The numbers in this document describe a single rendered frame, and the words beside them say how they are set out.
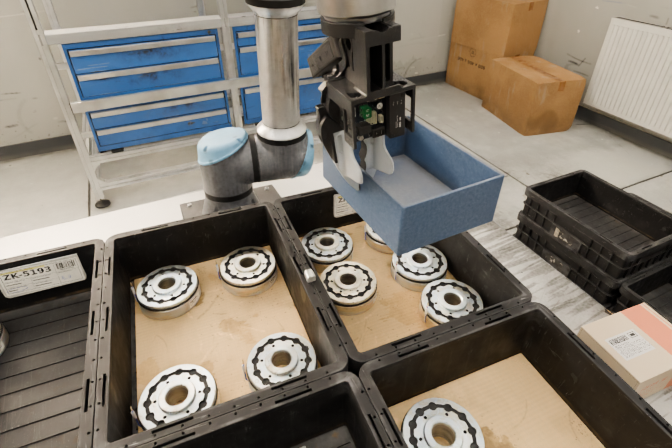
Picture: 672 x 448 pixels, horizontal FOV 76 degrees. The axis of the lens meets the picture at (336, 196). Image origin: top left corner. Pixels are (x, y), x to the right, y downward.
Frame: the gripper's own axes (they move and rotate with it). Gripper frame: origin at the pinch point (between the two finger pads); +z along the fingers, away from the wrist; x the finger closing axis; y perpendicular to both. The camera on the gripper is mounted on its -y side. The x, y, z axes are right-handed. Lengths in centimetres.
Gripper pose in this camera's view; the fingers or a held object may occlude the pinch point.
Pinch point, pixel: (358, 176)
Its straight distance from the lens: 54.2
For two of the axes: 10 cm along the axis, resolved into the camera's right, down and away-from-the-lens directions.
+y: 4.1, 5.1, -7.5
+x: 9.1, -3.0, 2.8
